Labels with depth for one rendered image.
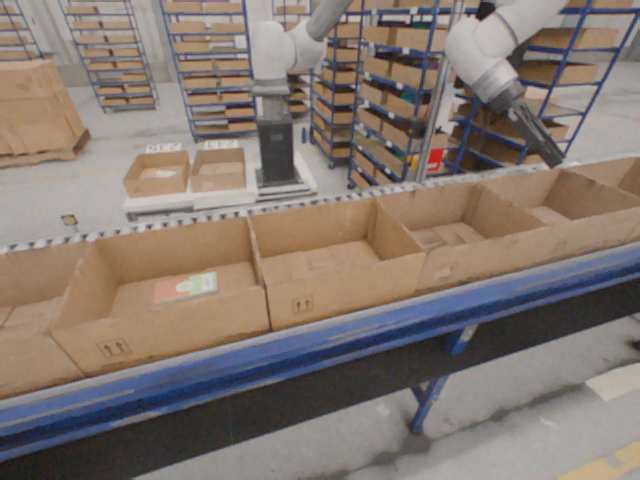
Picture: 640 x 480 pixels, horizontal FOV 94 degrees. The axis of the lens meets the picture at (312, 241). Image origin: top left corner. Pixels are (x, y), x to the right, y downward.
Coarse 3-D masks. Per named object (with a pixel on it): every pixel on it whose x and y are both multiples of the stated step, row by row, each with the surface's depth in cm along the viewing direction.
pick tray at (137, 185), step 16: (144, 160) 179; (160, 160) 181; (176, 160) 183; (128, 176) 156; (144, 176) 172; (176, 176) 152; (128, 192) 151; (144, 192) 153; (160, 192) 155; (176, 192) 157
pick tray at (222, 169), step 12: (204, 156) 184; (216, 156) 186; (228, 156) 187; (240, 156) 188; (192, 168) 161; (204, 168) 181; (216, 168) 181; (228, 168) 181; (240, 168) 181; (192, 180) 153; (204, 180) 154; (216, 180) 156; (228, 180) 157; (240, 180) 158
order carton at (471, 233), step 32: (416, 192) 97; (448, 192) 101; (480, 192) 101; (416, 224) 106; (448, 224) 109; (480, 224) 104; (512, 224) 92; (544, 224) 82; (448, 256) 74; (480, 256) 78; (512, 256) 83; (416, 288) 79; (448, 288) 83
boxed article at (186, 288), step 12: (192, 276) 85; (204, 276) 85; (216, 276) 87; (156, 288) 82; (168, 288) 82; (180, 288) 82; (192, 288) 82; (204, 288) 82; (216, 288) 82; (156, 300) 78; (168, 300) 79; (180, 300) 80
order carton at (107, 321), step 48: (96, 240) 75; (144, 240) 79; (192, 240) 83; (240, 240) 88; (96, 288) 72; (144, 288) 83; (240, 288) 83; (96, 336) 57; (144, 336) 60; (192, 336) 64; (240, 336) 69
